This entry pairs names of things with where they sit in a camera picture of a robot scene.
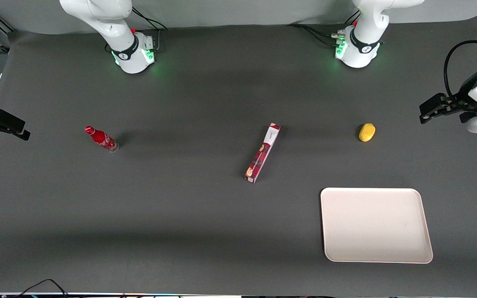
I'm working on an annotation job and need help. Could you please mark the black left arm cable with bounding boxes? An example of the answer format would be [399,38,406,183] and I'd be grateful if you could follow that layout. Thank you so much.
[444,12,477,100]

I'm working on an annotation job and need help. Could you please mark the beige rectangular tray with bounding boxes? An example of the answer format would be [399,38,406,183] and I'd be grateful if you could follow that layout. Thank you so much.
[320,187,434,264]

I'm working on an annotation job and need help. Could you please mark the black left base cables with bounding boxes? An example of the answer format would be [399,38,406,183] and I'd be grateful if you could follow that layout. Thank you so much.
[286,10,361,47]

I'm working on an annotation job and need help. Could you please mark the black right base cables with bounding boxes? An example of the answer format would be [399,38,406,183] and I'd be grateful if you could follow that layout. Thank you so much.
[131,6,169,52]

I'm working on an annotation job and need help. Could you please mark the black base cables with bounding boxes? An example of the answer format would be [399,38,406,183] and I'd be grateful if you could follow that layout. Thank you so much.
[131,6,169,52]
[286,10,361,47]

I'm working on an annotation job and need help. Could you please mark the black cable at table edge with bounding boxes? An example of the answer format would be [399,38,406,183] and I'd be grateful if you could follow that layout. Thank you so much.
[15,279,71,298]

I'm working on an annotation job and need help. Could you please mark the red cola bottle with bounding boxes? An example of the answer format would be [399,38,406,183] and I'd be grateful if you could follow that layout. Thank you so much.
[84,125,120,153]

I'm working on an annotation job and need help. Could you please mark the yellow lemon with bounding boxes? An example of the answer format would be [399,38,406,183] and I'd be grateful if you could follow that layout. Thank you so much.
[359,123,376,142]

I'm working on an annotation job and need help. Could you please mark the dark grey table mat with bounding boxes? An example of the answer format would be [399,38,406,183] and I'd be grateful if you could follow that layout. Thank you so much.
[0,17,477,297]

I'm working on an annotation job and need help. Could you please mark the red cookie box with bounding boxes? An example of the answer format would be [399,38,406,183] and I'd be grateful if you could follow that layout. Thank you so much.
[244,123,281,184]

